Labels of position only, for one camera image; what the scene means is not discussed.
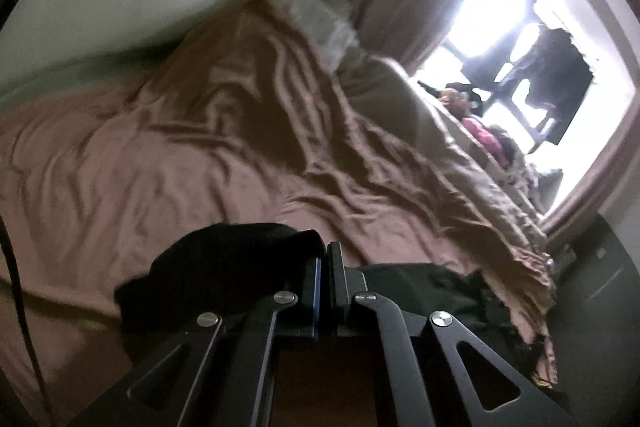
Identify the black cable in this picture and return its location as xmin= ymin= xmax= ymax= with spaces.
xmin=0 ymin=215 xmax=57 ymax=427

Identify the stuffed toy on sill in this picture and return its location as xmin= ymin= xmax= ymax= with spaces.
xmin=437 ymin=82 xmax=484 ymax=119

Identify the dark wardrobe cabinet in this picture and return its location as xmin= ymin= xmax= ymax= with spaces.
xmin=549 ymin=218 xmax=639 ymax=426

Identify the brown bed sheet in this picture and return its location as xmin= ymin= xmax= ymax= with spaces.
xmin=1 ymin=0 xmax=554 ymax=423

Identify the black garment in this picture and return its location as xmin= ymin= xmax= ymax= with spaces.
xmin=114 ymin=223 xmax=544 ymax=375

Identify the beige quilt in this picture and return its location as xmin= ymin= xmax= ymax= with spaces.
xmin=336 ymin=52 xmax=547 ymax=254

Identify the white pillow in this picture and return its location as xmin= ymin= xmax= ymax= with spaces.
xmin=288 ymin=0 xmax=358 ymax=72

